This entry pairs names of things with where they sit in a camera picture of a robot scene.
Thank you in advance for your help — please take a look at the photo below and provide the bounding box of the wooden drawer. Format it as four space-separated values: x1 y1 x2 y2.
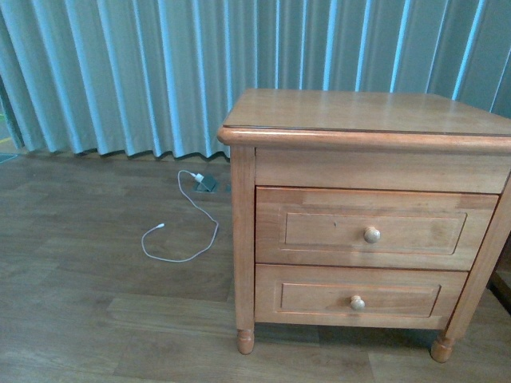
255 264 467 330
255 187 498 271

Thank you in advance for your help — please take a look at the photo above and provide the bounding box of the open metal floor socket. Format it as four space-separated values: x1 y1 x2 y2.
192 175 218 193

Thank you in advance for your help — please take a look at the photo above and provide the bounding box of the white plug adapter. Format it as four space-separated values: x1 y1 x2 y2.
192 173 204 183

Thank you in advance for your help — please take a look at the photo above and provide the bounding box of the light wooden nightstand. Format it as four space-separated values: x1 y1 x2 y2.
218 89 510 363

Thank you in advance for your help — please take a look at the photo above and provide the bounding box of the light blue pleated curtain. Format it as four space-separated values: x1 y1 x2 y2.
1 1 510 156

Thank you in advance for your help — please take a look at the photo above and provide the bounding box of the dark wooden side table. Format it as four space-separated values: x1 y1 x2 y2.
487 236 510 313

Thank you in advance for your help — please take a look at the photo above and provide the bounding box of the white floor cable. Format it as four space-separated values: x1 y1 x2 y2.
141 169 220 263

